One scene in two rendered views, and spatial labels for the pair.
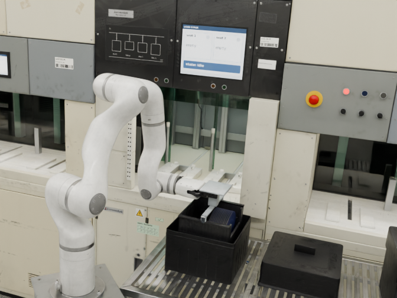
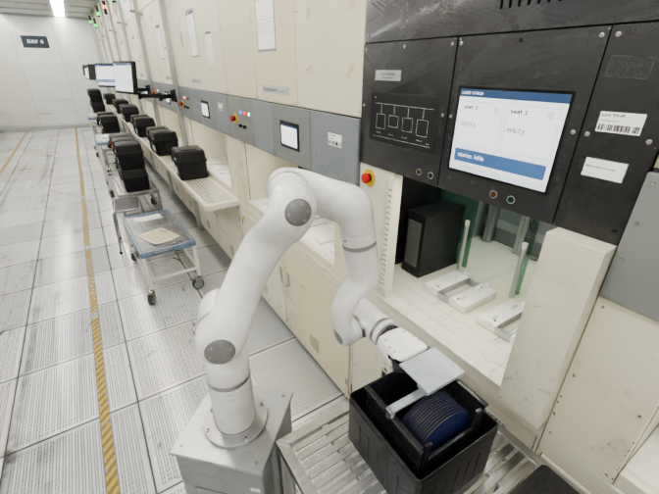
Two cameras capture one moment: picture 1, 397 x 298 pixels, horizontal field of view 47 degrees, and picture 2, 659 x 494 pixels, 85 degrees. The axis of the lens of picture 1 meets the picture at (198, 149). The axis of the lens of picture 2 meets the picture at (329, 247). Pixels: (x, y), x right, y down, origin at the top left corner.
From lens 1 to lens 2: 1.08 m
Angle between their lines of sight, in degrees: 39
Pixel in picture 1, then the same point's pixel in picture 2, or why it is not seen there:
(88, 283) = (233, 424)
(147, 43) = (413, 119)
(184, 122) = (510, 217)
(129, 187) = (382, 295)
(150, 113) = (345, 232)
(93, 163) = (226, 296)
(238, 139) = not seen: hidden behind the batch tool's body
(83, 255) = (222, 396)
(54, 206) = not seen: hidden behind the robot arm
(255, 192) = (529, 382)
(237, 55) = (542, 147)
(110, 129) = (256, 254)
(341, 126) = not seen: outside the picture
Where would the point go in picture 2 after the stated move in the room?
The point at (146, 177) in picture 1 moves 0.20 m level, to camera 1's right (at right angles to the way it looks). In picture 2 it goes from (335, 318) to (399, 351)
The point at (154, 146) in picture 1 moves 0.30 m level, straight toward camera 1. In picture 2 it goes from (354, 277) to (277, 342)
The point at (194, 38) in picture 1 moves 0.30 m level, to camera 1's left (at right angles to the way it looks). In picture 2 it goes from (475, 112) to (378, 104)
